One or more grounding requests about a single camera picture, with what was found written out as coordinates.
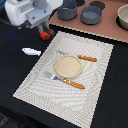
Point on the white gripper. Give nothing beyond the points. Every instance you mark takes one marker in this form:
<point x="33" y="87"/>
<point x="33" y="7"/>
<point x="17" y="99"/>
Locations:
<point x="29" y="13"/>

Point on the white toy fish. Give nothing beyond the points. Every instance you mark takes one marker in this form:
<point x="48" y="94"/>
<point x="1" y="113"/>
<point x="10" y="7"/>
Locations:
<point x="30" y="51"/>

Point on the red toy tomato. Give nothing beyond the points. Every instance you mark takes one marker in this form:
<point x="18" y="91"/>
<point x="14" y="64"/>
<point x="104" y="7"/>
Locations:
<point x="44" y="36"/>

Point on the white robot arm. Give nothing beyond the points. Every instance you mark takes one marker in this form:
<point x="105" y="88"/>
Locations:
<point x="54" y="4"/>

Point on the grey cooking pot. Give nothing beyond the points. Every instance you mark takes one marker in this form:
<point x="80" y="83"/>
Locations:
<point x="68" y="10"/>

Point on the beige round plate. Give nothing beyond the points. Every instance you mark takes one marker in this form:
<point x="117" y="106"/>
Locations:
<point x="68" y="66"/>

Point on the black stove burner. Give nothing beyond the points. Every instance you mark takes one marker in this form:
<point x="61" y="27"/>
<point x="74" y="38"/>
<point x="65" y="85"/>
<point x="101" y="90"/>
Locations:
<point x="98" y="4"/>

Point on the pink wooden stove board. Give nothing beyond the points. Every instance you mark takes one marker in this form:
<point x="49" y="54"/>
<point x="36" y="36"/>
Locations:
<point x="107" y="27"/>

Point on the beige bowl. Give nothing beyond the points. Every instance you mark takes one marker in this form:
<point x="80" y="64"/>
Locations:
<point x="123" y="16"/>

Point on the white woven placemat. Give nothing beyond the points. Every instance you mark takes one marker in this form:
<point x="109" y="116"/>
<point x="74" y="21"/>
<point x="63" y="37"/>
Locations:
<point x="74" y="105"/>

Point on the knife with orange handle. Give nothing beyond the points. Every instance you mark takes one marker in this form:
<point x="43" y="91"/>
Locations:
<point x="79" y="56"/>

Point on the fork with orange handle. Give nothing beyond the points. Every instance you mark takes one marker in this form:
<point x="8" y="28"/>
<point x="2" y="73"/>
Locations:
<point x="69" y="82"/>

